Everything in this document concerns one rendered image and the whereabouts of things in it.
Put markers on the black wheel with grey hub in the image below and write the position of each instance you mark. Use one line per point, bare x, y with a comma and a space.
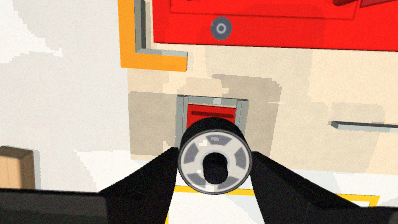
209, 135

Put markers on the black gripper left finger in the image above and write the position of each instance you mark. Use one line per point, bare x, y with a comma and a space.
143, 197

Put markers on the light wooden block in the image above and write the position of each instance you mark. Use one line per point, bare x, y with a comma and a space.
16, 168

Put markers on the yellow rectangular outline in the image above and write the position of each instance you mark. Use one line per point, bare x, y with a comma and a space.
351, 197

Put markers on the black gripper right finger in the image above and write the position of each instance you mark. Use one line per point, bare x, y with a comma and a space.
285, 197

